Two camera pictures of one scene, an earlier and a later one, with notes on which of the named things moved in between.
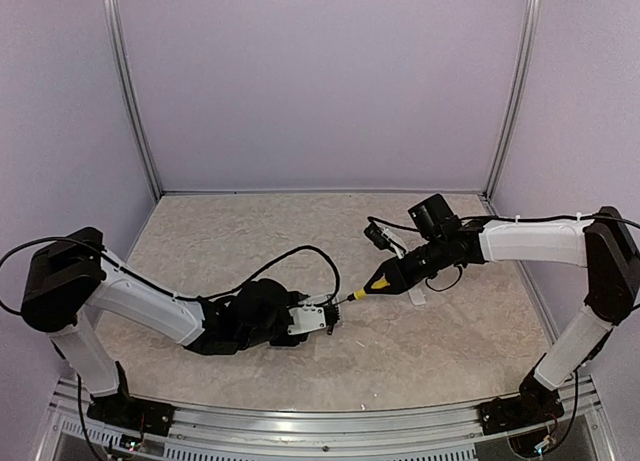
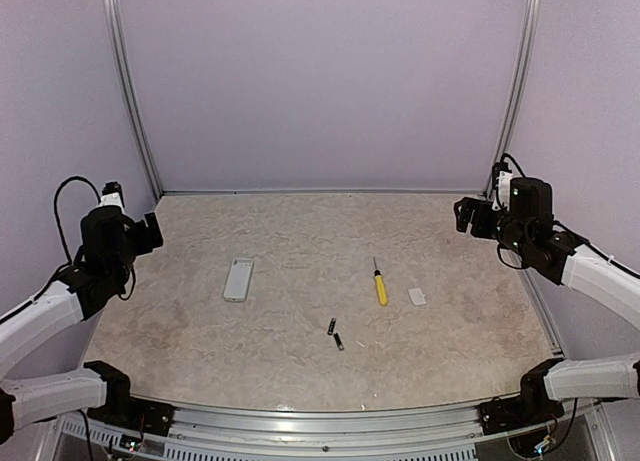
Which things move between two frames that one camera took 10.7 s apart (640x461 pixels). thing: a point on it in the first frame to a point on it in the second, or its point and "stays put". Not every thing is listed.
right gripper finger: (394, 276) to (479, 217)
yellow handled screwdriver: (361, 294) to (381, 286)
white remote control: (335, 301) to (236, 285)
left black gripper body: (258, 337) to (120, 270)
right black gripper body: (437, 259) to (513, 235)
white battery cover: (417, 296) stays put
